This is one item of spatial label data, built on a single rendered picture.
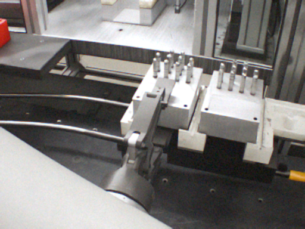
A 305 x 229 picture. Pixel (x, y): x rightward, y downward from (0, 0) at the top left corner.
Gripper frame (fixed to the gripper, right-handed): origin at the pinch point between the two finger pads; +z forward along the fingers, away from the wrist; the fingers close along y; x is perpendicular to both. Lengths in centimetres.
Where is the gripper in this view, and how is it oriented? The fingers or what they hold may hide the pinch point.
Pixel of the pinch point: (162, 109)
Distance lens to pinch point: 57.6
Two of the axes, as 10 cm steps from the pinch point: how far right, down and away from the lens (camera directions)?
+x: -9.6, -1.8, 2.3
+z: 2.9, -6.4, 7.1
